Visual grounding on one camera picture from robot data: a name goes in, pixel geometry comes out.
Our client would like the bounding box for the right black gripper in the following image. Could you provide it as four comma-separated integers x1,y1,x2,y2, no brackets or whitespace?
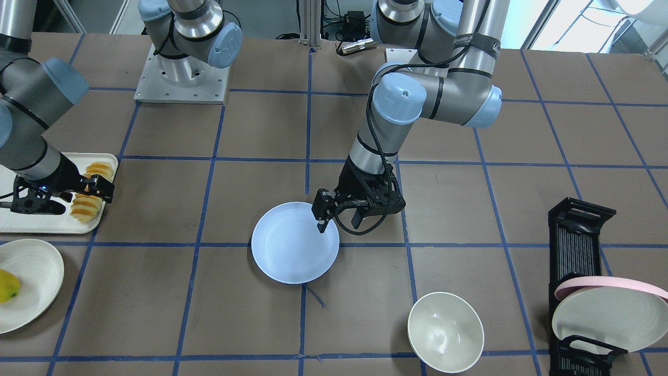
9,154,115,216

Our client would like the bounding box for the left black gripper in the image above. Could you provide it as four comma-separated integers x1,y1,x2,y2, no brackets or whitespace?
311,157,406,233

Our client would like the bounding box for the sliced bread loaf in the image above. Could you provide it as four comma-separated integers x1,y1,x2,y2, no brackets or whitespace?
69,161,114,223

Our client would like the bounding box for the blue plate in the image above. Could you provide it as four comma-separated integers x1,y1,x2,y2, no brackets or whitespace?
251,202,340,284

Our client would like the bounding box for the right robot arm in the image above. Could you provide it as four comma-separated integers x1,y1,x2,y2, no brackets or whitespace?
1,1,243,216

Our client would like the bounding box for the cream plate with lemon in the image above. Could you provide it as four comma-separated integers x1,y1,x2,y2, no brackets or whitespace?
1,239,65,334

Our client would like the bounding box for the pink plate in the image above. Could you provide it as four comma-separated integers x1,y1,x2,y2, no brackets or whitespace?
553,276,667,302

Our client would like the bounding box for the cream plate in rack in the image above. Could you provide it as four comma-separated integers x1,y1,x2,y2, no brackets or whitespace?
552,287,667,352

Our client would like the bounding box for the white rectangular tray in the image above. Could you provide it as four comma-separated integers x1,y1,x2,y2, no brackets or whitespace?
1,152,118,234

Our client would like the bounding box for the yellow lemon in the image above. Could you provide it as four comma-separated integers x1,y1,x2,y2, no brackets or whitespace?
1,269,21,304

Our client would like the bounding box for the cream bowl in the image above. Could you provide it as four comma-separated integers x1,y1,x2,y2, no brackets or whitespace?
407,292,486,374

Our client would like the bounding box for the black dish rack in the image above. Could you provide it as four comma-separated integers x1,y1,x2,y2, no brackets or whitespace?
548,197,628,375

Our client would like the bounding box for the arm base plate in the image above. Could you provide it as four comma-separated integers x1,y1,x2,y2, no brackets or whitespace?
381,48,438,75
134,47,231,105

